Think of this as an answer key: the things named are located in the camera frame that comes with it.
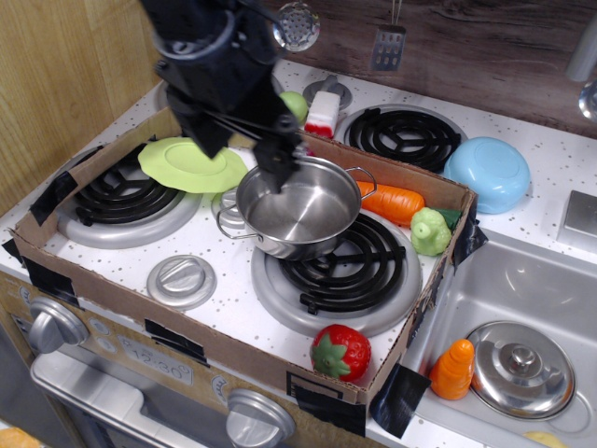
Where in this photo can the digital clock display panel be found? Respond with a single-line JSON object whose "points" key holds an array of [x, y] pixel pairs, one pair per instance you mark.
{"points": [[154, 359]]}

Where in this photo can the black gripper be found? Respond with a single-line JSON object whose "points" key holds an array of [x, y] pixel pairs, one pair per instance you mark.
{"points": [[215, 97]]}

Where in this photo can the silver oven knob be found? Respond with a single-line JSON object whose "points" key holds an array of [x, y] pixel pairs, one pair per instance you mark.
{"points": [[257, 421], [54, 326]]}

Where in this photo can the light blue plastic bowl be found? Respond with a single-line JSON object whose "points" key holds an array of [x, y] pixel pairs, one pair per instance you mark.
{"points": [[492, 168]]}

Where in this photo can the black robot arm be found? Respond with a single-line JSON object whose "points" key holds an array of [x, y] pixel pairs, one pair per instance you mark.
{"points": [[209, 27]]}

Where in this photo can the light green plastic plate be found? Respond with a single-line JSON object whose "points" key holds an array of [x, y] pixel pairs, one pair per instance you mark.
{"points": [[179, 163]]}

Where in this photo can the silver stovetop knob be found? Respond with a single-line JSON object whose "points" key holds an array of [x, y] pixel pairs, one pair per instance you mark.
{"points": [[182, 282], [332, 85], [225, 212]]}

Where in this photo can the front right black burner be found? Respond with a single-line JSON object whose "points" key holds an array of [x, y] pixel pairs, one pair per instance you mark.
{"points": [[369, 282]]}

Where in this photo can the white red toy cake slice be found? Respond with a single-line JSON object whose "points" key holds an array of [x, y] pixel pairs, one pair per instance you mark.
{"points": [[323, 114]]}

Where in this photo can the hanging metal slotted spatula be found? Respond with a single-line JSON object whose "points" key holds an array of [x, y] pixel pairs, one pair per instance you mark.
{"points": [[389, 43]]}

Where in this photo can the brown cardboard fence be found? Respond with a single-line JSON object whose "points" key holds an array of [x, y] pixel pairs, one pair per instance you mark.
{"points": [[231, 335]]}

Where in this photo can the stainless steel pot lid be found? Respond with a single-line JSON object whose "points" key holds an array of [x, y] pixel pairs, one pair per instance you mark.
{"points": [[521, 372]]}

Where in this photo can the light green toy broccoli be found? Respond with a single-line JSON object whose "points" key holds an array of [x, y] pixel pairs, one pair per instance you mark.
{"points": [[429, 232]]}

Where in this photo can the silver oven knob right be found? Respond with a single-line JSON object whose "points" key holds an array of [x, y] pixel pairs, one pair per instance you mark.
{"points": [[257, 421]]}

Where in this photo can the silver oven knob left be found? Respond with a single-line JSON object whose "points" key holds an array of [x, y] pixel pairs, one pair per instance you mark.
{"points": [[54, 326]]}

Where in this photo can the stainless steel sink basin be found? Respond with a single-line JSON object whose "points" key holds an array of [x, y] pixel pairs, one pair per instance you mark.
{"points": [[509, 280]]}

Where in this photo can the front left black burner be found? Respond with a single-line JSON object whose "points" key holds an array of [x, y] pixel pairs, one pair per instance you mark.
{"points": [[125, 208]]}

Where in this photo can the silver stovetop knob back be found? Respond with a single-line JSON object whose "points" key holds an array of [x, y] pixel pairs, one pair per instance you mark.
{"points": [[332, 85]]}

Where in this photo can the green toy apple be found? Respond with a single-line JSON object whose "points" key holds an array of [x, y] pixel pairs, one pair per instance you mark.
{"points": [[296, 104]]}

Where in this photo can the yellow toy in sink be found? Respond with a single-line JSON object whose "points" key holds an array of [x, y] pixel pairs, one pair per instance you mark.
{"points": [[545, 438]]}

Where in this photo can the silver stovetop knob middle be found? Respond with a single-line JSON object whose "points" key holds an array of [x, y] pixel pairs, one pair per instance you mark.
{"points": [[225, 212]]}

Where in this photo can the hanging metal strainer ladle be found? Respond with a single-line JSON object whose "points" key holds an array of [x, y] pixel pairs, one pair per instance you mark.
{"points": [[297, 26]]}

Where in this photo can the silver faucet base block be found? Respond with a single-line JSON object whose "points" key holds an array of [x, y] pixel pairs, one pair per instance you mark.
{"points": [[578, 224]]}

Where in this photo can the orange toy carrot piece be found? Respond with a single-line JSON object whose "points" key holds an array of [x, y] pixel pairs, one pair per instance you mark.
{"points": [[452, 374]]}

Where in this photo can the orange object bottom left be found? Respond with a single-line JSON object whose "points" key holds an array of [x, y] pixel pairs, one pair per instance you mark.
{"points": [[14, 437]]}

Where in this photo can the silver faucet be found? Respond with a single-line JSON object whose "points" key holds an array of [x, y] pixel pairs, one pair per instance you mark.
{"points": [[580, 69]]}

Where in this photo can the silver oven door handle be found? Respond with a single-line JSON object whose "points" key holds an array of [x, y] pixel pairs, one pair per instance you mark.
{"points": [[113, 405]]}

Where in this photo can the silver stovetop knob front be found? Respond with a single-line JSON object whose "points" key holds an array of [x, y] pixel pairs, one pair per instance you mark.
{"points": [[182, 282]]}

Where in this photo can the red toy strawberry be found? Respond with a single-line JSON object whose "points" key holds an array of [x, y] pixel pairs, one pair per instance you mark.
{"points": [[341, 352]]}

